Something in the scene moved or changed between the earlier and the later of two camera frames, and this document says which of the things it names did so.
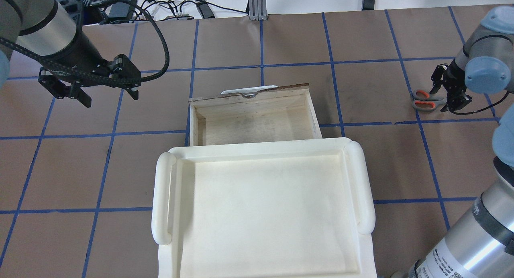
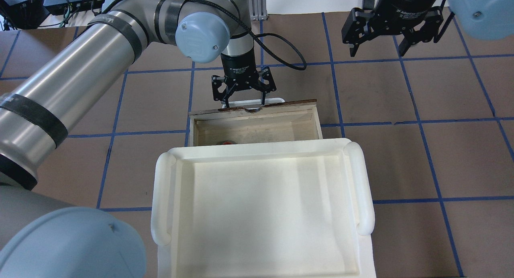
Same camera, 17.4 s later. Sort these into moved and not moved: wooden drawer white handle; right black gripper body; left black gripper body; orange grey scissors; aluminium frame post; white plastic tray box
Moved: right black gripper body; left black gripper body; orange grey scissors; wooden drawer white handle
Not moved: aluminium frame post; white plastic tray box
